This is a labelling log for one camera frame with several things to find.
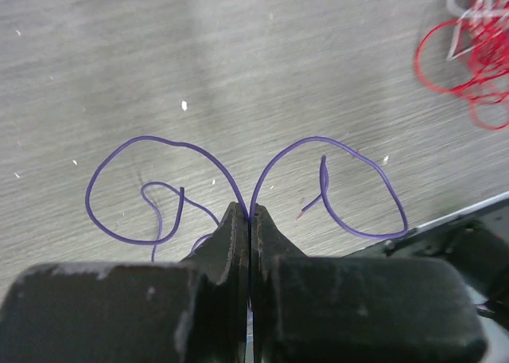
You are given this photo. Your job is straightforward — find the purple wire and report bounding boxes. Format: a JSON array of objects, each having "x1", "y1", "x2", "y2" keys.
[{"x1": 84, "y1": 135, "x2": 410, "y2": 263}]

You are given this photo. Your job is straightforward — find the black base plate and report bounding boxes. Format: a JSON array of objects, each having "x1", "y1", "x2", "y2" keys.
[{"x1": 350, "y1": 193, "x2": 508, "y2": 329}]

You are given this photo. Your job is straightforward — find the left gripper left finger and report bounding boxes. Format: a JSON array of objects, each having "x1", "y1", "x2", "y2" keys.
[{"x1": 1, "y1": 203, "x2": 248, "y2": 362}]

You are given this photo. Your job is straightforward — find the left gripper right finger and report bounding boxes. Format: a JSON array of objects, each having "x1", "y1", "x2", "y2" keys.
[{"x1": 250, "y1": 205, "x2": 488, "y2": 362}]

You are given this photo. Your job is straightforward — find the red wire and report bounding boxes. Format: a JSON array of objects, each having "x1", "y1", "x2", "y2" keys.
[{"x1": 414, "y1": 0, "x2": 509, "y2": 131}]

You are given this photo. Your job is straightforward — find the white wire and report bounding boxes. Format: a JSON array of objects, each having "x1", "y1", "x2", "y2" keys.
[{"x1": 445, "y1": 0, "x2": 502, "y2": 61}]

